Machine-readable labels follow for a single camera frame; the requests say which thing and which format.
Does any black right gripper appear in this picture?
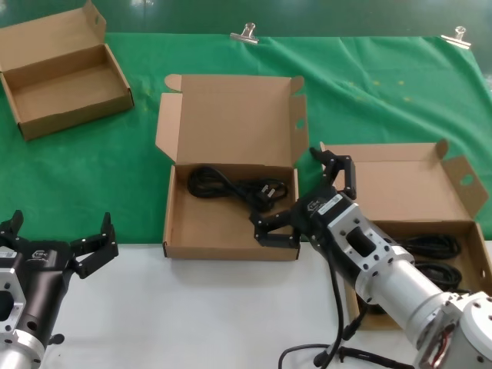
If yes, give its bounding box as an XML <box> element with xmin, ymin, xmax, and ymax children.
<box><xmin>248</xmin><ymin>146</ymin><xmax>362</xmax><ymax>294</ymax></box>

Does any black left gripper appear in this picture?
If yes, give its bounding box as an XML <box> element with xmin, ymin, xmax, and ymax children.
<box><xmin>0</xmin><ymin>209</ymin><xmax>120</xmax><ymax>349</ymax></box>

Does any black power cable with plug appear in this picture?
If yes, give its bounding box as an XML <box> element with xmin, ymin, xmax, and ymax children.
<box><xmin>415</xmin><ymin>260</ymin><xmax>464</xmax><ymax>294</ymax></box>
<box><xmin>394</xmin><ymin>234</ymin><xmax>464</xmax><ymax>258</ymax></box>
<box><xmin>186</xmin><ymin>164</ymin><xmax>290</xmax><ymax>214</ymax></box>

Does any large open cardboard box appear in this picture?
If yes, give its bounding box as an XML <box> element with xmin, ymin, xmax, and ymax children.
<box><xmin>155</xmin><ymin>74</ymin><xmax>311</xmax><ymax>261</ymax></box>

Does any small empty cardboard box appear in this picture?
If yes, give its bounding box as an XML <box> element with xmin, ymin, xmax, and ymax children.
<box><xmin>0</xmin><ymin>0</ymin><xmax>135</xmax><ymax>142</ymax></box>

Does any green table cloth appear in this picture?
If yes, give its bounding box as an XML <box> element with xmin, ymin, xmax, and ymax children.
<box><xmin>0</xmin><ymin>30</ymin><xmax>492</xmax><ymax>245</ymax></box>

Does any silver binder clip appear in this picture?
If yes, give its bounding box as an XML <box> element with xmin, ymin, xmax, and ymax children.
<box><xmin>229</xmin><ymin>22</ymin><xmax>261</xmax><ymax>46</ymax></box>
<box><xmin>440</xmin><ymin>25</ymin><xmax>473</xmax><ymax>50</ymax></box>

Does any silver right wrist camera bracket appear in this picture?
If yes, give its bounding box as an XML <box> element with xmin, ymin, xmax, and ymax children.
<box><xmin>327</xmin><ymin>201</ymin><xmax>396</xmax><ymax>278</ymax></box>

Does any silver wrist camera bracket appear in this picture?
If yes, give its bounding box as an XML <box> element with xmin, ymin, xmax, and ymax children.
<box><xmin>0</xmin><ymin>245</ymin><xmax>30</xmax><ymax>344</ymax></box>
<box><xmin>327</xmin><ymin>201</ymin><xmax>396</xmax><ymax>278</ymax></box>

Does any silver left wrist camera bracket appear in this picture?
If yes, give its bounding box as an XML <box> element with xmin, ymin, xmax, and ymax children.
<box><xmin>0</xmin><ymin>245</ymin><xmax>30</xmax><ymax>344</ymax></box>

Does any cardboard box with cables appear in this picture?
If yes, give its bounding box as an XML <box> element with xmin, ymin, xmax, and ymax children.
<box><xmin>318</xmin><ymin>138</ymin><xmax>492</xmax><ymax>331</ymax></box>

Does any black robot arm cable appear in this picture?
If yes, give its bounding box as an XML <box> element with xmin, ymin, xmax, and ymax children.
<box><xmin>278</xmin><ymin>261</ymin><xmax>418</xmax><ymax>369</ymax></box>

